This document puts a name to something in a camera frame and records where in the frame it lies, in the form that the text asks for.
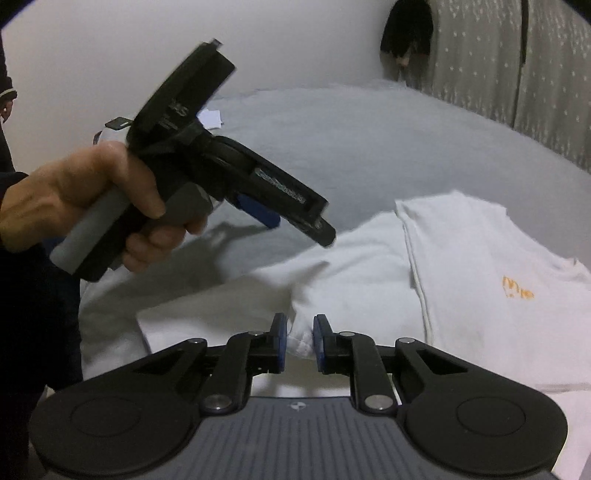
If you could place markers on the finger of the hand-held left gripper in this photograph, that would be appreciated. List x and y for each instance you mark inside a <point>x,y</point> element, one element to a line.
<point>323,235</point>
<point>258,210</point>

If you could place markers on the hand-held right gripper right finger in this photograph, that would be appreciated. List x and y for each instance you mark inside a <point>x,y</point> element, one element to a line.
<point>319,344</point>

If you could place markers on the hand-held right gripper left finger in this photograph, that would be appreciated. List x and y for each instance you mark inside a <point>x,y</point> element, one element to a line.
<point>278,341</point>

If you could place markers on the white printed sweatshirt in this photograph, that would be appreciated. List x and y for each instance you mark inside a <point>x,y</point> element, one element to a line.
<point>461,277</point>

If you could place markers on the person's left forearm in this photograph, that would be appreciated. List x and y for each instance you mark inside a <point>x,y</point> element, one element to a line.
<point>32,323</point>

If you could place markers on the person's left hand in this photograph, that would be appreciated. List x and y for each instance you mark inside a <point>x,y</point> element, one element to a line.
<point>69,184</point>

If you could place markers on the white paper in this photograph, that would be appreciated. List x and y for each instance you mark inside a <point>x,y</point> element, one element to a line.
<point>212,117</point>

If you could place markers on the grey bed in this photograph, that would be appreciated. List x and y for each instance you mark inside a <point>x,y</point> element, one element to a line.
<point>346,152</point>

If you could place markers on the dark hanging jacket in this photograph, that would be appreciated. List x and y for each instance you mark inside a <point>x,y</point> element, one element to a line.
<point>408,27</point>

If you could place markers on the grey star-print curtain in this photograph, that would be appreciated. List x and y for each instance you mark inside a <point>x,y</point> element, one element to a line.
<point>558,83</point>
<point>480,55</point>

